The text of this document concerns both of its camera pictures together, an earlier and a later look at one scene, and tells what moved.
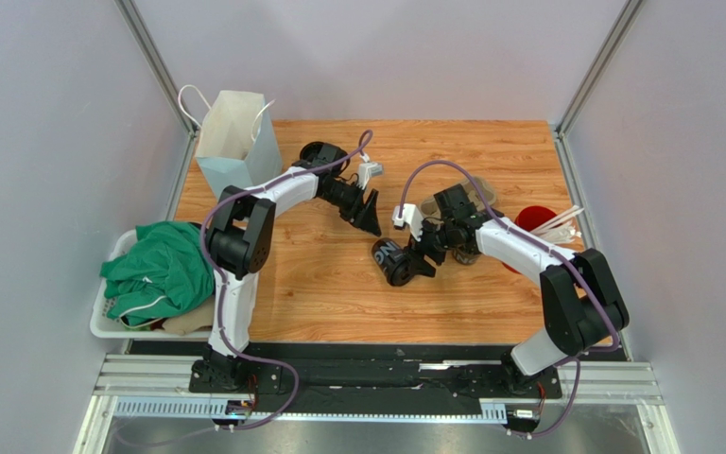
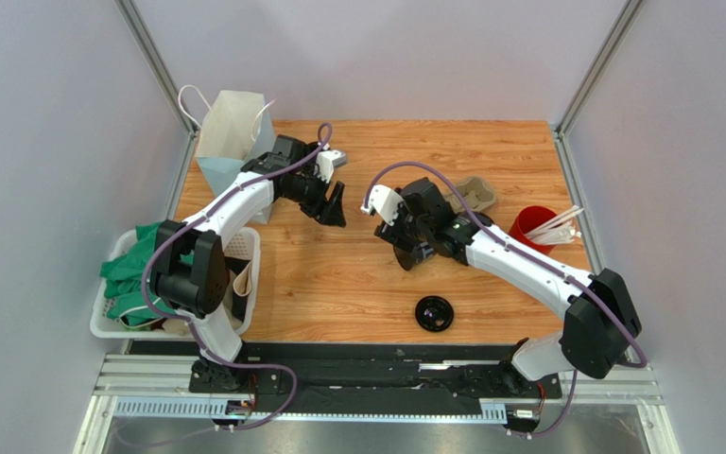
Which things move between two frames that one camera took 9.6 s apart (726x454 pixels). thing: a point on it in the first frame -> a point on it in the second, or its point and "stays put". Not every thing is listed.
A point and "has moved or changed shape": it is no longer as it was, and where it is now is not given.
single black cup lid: x=401 y=271 -> x=434 y=313
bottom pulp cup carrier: x=428 y=209 stays put
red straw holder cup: x=530 y=217 stays put
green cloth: x=165 y=272 stays put
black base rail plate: x=346 y=379 stays put
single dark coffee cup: x=386 y=253 has moved or changed shape
